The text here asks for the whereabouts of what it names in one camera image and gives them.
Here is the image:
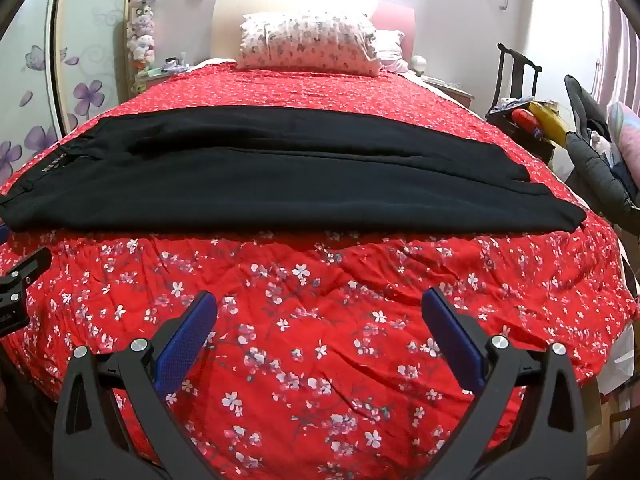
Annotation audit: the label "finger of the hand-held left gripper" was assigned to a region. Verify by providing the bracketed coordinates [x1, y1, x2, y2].
[0, 247, 53, 338]

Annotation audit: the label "black pants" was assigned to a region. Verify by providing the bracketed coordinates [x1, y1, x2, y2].
[0, 105, 587, 235]

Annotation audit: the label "black chair with items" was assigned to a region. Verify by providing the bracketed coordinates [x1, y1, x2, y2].
[487, 42, 543, 117]

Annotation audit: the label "pink curtain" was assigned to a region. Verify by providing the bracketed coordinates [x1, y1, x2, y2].
[594, 0, 640, 111]

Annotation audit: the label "white pillow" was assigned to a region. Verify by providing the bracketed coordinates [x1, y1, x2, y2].
[372, 29, 412, 73]

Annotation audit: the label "light wooden bedside table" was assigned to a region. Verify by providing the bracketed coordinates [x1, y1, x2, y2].
[420, 74, 473, 109]

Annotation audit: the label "grey padded jacket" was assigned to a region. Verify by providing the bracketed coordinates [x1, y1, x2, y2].
[565, 75, 640, 237]

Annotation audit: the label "wardrobe with purple flower doors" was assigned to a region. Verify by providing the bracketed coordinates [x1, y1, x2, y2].
[0, 0, 138, 186]

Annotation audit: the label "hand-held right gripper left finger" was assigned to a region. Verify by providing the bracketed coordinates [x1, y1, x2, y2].
[52, 290, 221, 480]

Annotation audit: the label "yellow bag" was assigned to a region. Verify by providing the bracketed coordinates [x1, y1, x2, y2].
[527, 101, 572, 149]

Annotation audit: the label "floral print pillow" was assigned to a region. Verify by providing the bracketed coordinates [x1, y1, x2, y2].
[236, 11, 381, 78]

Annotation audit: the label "cluttered bedside table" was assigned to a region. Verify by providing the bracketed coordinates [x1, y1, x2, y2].
[131, 57, 201, 97]

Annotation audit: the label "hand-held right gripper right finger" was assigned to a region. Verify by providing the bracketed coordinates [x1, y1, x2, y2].
[421, 287, 588, 480]

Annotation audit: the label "tube of plush toys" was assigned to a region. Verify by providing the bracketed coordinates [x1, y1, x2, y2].
[126, 0, 160, 68]

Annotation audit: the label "pastel cushion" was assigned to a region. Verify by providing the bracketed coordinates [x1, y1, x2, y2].
[607, 102, 640, 173]

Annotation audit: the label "red toy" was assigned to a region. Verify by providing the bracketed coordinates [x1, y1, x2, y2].
[511, 108, 539, 134]

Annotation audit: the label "red floral blanket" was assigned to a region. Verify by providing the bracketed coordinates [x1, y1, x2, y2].
[0, 57, 638, 480]

